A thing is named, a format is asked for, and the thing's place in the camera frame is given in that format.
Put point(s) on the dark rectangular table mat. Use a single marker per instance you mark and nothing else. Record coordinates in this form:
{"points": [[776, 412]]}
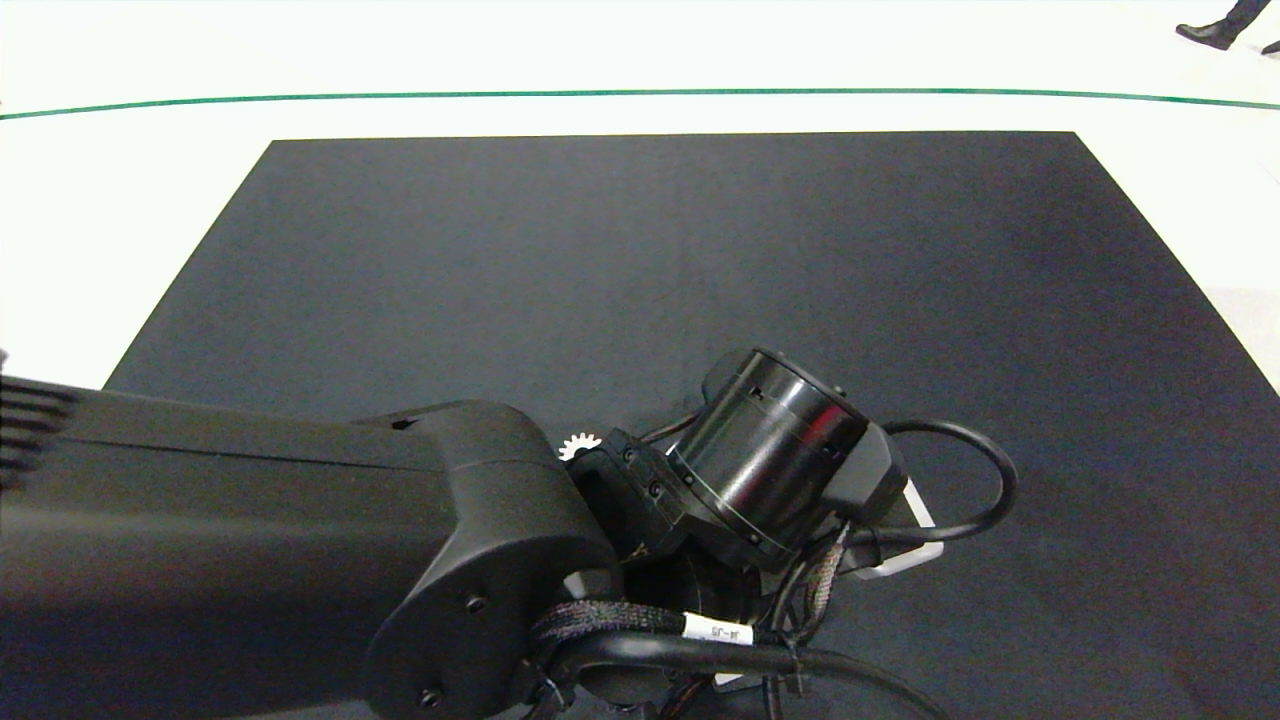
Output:
{"points": [[600, 260]]}

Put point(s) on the silver-white wrist camera box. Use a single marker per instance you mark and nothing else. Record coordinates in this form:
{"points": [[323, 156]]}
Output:
{"points": [[915, 556]]}

